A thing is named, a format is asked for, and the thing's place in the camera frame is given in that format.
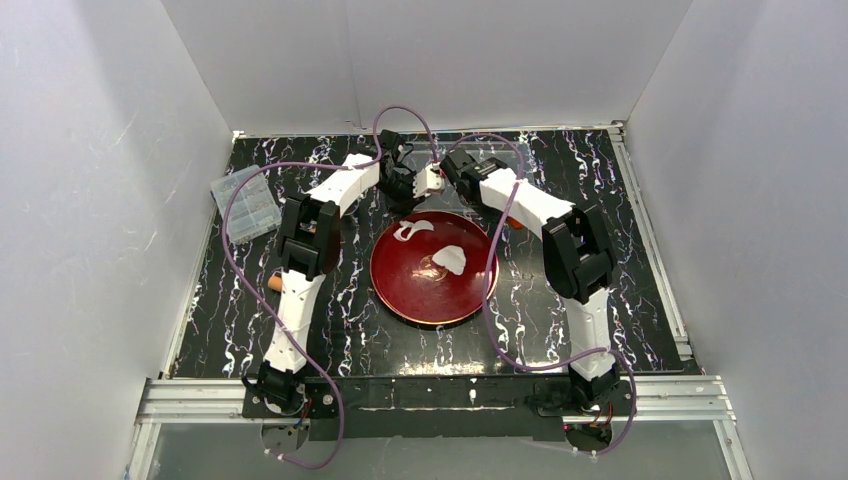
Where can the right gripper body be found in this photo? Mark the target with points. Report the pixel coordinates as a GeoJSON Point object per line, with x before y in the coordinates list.
{"type": "Point", "coordinates": [454, 165]}

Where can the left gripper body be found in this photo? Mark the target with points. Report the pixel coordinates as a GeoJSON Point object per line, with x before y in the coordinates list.
{"type": "Point", "coordinates": [400, 178]}

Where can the white dough ball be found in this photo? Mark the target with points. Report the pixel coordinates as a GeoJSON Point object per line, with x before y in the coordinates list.
{"type": "Point", "coordinates": [452, 258]}

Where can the round red tray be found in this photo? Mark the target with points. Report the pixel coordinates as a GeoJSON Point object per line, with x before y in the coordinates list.
{"type": "Point", "coordinates": [413, 287]}

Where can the wooden dough roller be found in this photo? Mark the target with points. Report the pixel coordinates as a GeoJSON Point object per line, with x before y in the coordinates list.
{"type": "Point", "coordinates": [275, 283]}

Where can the clear plastic tray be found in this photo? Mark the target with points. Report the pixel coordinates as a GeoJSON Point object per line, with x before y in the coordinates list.
{"type": "Point", "coordinates": [458, 169]}

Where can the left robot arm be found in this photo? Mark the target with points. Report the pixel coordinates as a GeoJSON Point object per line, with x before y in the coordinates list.
{"type": "Point", "coordinates": [310, 250]}

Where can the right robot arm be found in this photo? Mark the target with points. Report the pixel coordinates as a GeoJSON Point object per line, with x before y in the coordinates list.
{"type": "Point", "coordinates": [578, 259]}

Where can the white dough scrap strip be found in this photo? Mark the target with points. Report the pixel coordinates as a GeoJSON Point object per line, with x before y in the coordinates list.
{"type": "Point", "coordinates": [407, 229]}

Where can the clear compartment screw box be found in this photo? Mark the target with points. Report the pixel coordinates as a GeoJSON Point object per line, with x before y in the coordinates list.
{"type": "Point", "coordinates": [254, 212]}

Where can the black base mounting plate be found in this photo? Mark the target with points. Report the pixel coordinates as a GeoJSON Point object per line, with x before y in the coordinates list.
{"type": "Point", "coordinates": [518, 405]}

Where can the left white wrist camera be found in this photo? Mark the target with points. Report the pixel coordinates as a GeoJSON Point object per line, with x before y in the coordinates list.
{"type": "Point", "coordinates": [428, 181]}

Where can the aluminium frame rail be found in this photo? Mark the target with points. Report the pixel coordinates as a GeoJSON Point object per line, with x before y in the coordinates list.
{"type": "Point", "coordinates": [192, 401]}

